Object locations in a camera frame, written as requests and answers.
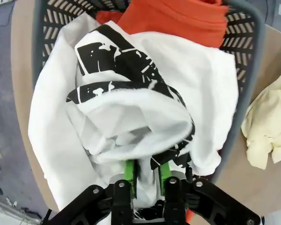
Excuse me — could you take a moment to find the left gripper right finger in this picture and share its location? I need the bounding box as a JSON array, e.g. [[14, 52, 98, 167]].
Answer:
[[158, 162, 266, 225]]

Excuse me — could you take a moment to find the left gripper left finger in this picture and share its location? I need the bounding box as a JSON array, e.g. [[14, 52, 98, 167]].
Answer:
[[49, 160, 137, 225]]

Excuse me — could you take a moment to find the white black-printed T-shirt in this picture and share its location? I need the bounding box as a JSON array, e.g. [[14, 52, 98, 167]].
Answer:
[[28, 11, 239, 213]]

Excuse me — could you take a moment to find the cream garment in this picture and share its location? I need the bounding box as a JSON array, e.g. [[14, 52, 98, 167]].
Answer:
[[240, 67, 281, 170]]

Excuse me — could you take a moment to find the orange garment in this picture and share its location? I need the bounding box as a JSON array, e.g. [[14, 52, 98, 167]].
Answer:
[[96, 0, 230, 223]]

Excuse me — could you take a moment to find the gray perforated plastic basket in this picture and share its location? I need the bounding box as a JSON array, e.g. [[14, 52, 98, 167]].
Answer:
[[31, 0, 265, 183]]

